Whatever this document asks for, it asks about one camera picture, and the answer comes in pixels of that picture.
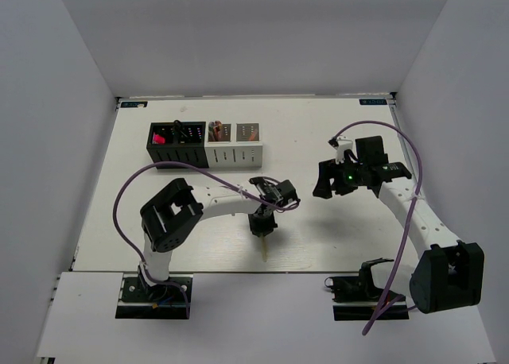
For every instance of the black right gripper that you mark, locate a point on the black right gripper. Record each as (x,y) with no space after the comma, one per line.
(329,169)

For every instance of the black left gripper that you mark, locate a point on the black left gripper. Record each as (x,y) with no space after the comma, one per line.
(266,227)

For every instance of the yellow thin highlighter pen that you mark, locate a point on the yellow thin highlighter pen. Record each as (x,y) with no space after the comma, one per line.
(263,249)

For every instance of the black handled scissors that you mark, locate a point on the black handled scissors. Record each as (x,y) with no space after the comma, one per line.
(179,130)

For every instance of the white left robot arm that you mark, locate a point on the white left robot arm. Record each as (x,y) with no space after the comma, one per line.
(169,217)

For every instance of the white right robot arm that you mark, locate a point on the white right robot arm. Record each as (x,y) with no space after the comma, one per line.
(449,272)

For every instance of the white slotted organizer box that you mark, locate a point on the white slotted organizer box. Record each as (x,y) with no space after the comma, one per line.
(233,151)

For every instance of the right blue table label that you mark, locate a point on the right blue table label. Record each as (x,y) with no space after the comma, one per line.
(372,102)

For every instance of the blue table label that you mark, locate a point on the blue table label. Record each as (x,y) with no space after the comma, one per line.
(372,102)
(133,104)

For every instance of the black slotted organizer box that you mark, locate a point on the black slotted organizer box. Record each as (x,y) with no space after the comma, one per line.
(190,151)

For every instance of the left blue table label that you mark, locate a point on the left blue table label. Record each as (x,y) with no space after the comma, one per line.
(133,104)

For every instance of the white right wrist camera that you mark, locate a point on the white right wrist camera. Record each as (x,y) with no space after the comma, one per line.
(341,144)

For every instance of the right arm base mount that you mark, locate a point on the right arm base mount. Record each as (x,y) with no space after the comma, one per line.
(355,296)

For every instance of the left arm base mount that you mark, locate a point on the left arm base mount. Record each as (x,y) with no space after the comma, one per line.
(137,301)

